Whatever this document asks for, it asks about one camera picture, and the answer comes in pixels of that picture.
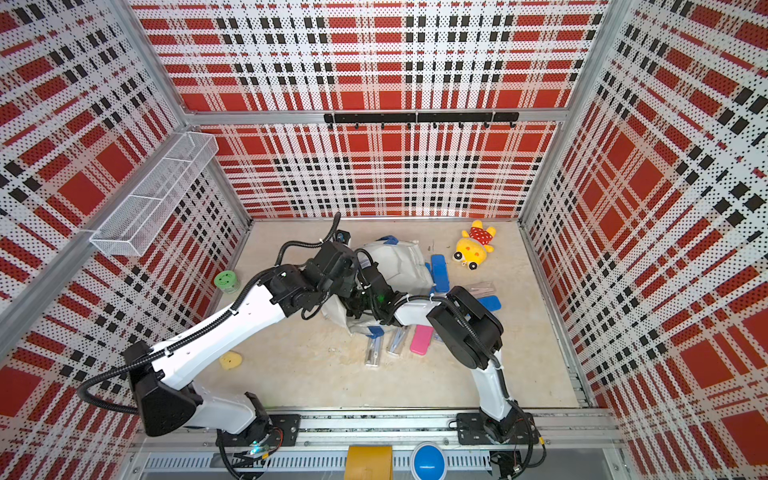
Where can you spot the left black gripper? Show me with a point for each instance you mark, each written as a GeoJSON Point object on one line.
{"type": "Point", "coordinates": [349, 281]}

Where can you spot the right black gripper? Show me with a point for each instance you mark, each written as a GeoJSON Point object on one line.
{"type": "Point", "coordinates": [350, 311]}

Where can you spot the clear tube with blue pen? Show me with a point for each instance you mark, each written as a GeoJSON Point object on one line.
{"type": "Point", "coordinates": [397, 341]}

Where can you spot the clear compass case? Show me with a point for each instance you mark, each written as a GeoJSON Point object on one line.
{"type": "Point", "coordinates": [373, 352]}

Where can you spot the pink pencil case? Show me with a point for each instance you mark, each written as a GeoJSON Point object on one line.
{"type": "Point", "coordinates": [421, 340]}

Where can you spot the clear plastic compass set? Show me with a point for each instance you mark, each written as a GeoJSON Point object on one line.
{"type": "Point", "coordinates": [482, 289]}

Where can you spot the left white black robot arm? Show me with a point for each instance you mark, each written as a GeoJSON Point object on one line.
{"type": "Point", "coordinates": [156, 383]}

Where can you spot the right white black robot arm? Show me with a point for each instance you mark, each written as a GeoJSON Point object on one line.
{"type": "Point", "coordinates": [472, 334]}

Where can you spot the green tape roll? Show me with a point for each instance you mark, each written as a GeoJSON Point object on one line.
{"type": "Point", "coordinates": [227, 281]}

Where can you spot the yellow plush toy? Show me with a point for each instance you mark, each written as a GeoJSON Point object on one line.
{"type": "Point", "coordinates": [474, 246]}

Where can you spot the yellow block at front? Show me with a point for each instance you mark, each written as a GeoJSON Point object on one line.
{"type": "Point", "coordinates": [369, 463]}

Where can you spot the blue round button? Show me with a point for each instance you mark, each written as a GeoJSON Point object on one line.
{"type": "Point", "coordinates": [428, 462]}

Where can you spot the yellow object by left wall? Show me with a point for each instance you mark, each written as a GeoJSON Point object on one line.
{"type": "Point", "coordinates": [230, 360]}

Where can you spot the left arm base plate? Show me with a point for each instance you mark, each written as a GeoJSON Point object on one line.
{"type": "Point", "coordinates": [265, 433]}

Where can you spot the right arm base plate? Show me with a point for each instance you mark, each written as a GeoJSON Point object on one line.
{"type": "Point", "coordinates": [477, 428]}

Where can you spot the black hook rail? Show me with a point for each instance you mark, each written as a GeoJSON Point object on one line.
{"type": "Point", "coordinates": [357, 119]}

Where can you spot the white wire wall basket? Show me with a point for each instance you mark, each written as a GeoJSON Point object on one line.
{"type": "Point", "coordinates": [134, 224]}

